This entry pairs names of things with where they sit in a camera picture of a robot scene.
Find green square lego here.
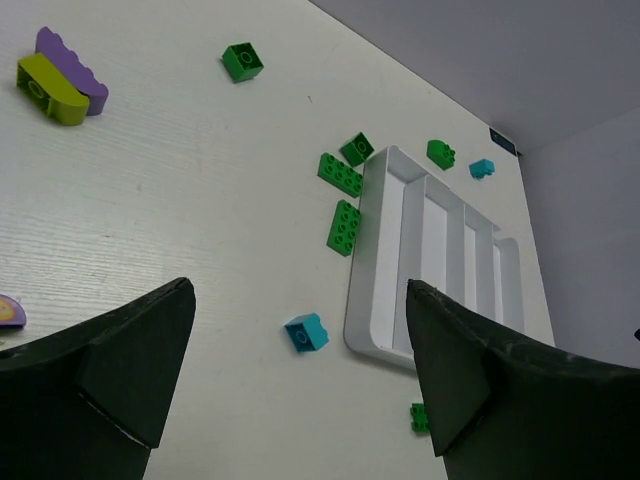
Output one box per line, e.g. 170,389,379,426
222,42,264,83
339,132,374,168

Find white compartment tray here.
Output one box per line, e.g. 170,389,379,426
344,146,555,370

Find purple scalloped lego brick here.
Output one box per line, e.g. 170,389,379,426
35,27,109,116

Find dark label sticker right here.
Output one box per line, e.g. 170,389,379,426
489,128,518,156

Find teal square lego brick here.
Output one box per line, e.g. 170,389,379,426
284,313,329,353

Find green 2x4 lego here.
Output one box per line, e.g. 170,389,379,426
326,200,361,257
317,152,364,198

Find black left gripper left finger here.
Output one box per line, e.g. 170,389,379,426
1,278,196,479

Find purple semicircle printed piece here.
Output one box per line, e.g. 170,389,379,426
0,294,27,328

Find green curved lego brick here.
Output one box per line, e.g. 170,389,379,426
426,139,455,170

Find lime curved lego brick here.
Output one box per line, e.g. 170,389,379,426
16,53,90,126

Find teal small lego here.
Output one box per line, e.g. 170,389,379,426
469,159,496,180

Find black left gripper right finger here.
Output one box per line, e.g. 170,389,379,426
406,280,639,479

